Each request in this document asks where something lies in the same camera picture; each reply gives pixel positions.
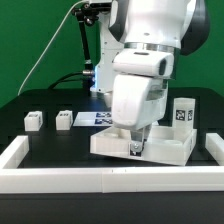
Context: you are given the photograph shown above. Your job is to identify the white cable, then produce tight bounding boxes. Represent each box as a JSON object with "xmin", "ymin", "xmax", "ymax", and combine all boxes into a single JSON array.
[{"xmin": 17, "ymin": 0, "xmax": 88, "ymax": 97}]

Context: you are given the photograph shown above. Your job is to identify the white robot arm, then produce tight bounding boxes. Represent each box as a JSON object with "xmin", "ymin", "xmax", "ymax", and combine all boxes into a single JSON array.
[{"xmin": 90, "ymin": 0, "xmax": 210, "ymax": 156}]

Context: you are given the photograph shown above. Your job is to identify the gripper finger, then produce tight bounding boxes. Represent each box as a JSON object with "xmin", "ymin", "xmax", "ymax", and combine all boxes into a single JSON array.
[{"xmin": 130, "ymin": 128, "xmax": 147, "ymax": 156}]

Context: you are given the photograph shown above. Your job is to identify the white U-shaped fence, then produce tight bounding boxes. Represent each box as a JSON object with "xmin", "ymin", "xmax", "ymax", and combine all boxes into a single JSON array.
[{"xmin": 0, "ymin": 136, "xmax": 224, "ymax": 194}]

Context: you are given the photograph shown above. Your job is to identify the white square tabletop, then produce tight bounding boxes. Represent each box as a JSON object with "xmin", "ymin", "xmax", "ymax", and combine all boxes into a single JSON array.
[{"xmin": 90, "ymin": 126, "xmax": 197, "ymax": 166}]

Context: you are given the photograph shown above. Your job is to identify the black cables at base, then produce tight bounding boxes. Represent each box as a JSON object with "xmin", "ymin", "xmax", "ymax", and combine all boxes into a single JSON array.
[{"xmin": 48, "ymin": 69, "xmax": 96, "ymax": 90}]

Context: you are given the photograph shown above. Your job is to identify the white marker sheet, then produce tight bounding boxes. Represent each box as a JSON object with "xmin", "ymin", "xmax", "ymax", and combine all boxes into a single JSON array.
[{"xmin": 74, "ymin": 112, "xmax": 112, "ymax": 126}]

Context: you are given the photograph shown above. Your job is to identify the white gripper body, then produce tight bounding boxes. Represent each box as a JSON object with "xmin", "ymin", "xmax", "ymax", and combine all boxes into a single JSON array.
[{"xmin": 112, "ymin": 49, "xmax": 174, "ymax": 130}]

